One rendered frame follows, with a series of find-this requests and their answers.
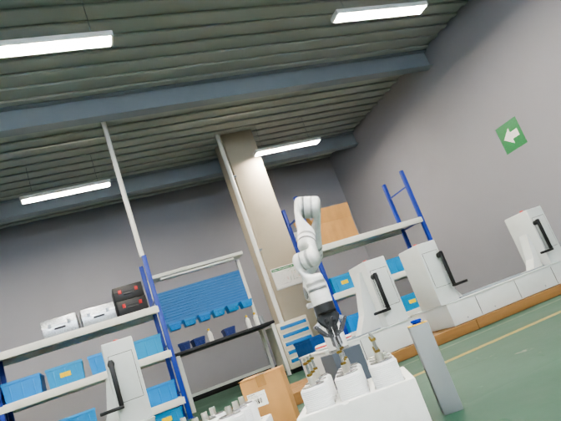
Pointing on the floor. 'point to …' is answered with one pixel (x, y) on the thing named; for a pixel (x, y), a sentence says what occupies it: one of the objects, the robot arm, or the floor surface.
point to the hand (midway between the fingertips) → (336, 342)
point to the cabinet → (289, 329)
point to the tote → (308, 345)
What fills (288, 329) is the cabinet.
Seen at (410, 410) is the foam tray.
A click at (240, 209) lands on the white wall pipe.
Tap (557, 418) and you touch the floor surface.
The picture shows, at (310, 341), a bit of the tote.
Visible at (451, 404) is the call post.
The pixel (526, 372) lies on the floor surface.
